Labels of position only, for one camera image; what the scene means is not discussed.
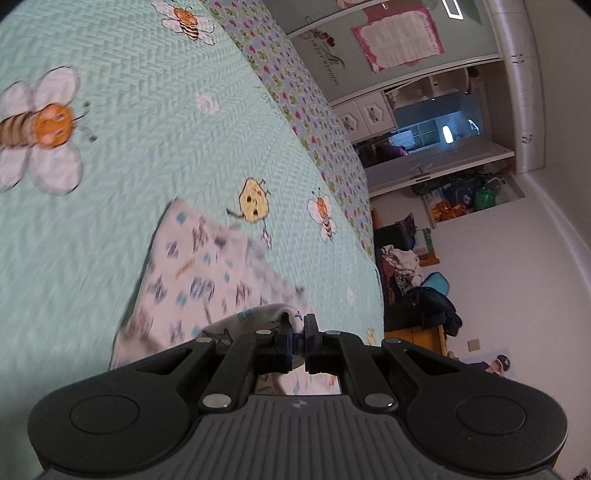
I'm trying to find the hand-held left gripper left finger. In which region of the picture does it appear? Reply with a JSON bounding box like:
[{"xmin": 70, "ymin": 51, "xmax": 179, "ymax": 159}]
[{"xmin": 136, "ymin": 314, "xmax": 297, "ymax": 413}]

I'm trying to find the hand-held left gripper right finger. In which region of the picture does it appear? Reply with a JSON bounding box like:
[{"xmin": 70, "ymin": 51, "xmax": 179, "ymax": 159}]
[{"xmin": 302, "ymin": 314, "xmax": 467, "ymax": 412}]

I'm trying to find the white printed long-sleeve shirt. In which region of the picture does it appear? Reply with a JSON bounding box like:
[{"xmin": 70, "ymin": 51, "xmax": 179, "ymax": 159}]
[{"xmin": 108, "ymin": 198, "xmax": 343, "ymax": 398}]

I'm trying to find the wooden dresser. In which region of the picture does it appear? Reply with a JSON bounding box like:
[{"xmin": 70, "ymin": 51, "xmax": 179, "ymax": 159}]
[{"xmin": 383, "ymin": 323, "xmax": 451, "ymax": 357}]

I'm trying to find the dark bag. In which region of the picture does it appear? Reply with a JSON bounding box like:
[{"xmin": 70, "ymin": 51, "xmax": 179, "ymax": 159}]
[{"xmin": 402, "ymin": 286, "xmax": 463, "ymax": 336}]

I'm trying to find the teal bag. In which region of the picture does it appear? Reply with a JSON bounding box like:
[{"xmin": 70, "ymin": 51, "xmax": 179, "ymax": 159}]
[{"xmin": 422, "ymin": 272, "xmax": 451, "ymax": 296}]

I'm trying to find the orange packet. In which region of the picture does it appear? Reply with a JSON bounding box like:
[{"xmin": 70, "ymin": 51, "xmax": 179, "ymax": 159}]
[{"xmin": 431, "ymin": 201, "xmax": 465, "ymax": 222}]

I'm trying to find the white door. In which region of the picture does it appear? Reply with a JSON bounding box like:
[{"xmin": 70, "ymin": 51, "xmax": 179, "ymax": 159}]
[{"xmin": 369, "ymin": 141, "xmax": 516, "ymax": 197}]

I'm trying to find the green plastic bag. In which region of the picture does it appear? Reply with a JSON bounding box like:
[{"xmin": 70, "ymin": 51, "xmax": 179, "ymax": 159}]
[{"xmin": 475, "ymin": 186, "xmax": 498, "ymax": 212}]

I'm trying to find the white drawer unit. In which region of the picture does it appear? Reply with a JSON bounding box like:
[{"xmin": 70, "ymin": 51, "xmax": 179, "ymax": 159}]
[{"xmin": 332, "ymin": 90, "xmax": 398, "ymax": 144}]

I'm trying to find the mint quilted bee bedspread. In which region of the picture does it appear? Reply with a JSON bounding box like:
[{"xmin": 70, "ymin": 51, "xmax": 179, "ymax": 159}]
[{"xmin": 0, "ymin": 0, "xmax": 387, "ymax": 444}]

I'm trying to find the patterned bed sheet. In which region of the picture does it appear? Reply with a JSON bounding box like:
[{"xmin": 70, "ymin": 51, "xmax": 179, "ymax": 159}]
[{"xmin": 198, "ymin": 0, "xmax": 378, "ymax": 260}]

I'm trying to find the white sliding-door wardrobe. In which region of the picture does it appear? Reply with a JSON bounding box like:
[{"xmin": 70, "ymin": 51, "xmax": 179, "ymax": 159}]
[{"xmin": 259, "ymin": 0, "xmax": 542, "ymax": 177}]

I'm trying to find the pink-bordered wall poster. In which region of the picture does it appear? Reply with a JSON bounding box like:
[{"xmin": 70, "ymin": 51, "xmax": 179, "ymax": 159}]
[{"xmin": 352, "ymin": 7, "xmax": 445, "ymax": 74}]

